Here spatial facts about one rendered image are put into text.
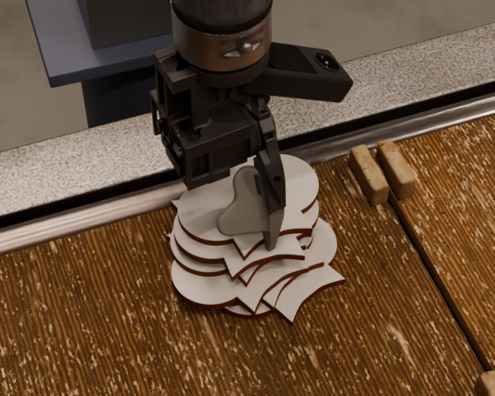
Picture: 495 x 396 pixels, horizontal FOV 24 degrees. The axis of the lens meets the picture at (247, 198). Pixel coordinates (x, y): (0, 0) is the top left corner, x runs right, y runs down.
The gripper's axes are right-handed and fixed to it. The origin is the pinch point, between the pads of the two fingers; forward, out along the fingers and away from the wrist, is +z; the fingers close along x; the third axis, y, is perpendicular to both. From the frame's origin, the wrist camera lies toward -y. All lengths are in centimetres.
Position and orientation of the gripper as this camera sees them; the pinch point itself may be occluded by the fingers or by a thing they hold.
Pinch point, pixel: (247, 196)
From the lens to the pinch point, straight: 103.7
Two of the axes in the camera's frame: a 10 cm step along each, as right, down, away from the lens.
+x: 4.5, 7.0, -5.6
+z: 0.0, 6.2, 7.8
